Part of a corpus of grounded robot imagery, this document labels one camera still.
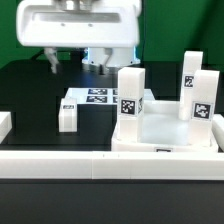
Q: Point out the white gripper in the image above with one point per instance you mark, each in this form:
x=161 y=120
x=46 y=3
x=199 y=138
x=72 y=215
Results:
x=78 y=23

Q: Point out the white desk top tray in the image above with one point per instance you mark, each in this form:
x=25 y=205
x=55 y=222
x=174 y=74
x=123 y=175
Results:
x=162 y=131

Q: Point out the printed fiducial marker sheet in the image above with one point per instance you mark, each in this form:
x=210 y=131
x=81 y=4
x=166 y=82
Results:
x=101 y=96

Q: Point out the white left obstacle block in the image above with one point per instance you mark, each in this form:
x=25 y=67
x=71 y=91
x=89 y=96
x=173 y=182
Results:
x=5 y=125

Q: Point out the white obstacle block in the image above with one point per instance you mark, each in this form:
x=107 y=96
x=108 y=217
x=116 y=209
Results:
x=5 y=125
x=218 y=129

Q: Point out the white front obstacle bar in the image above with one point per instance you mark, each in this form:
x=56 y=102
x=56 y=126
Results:
x=111 y=165

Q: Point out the white right obstacle block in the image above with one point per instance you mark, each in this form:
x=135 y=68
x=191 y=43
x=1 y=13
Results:
x=218 y=129

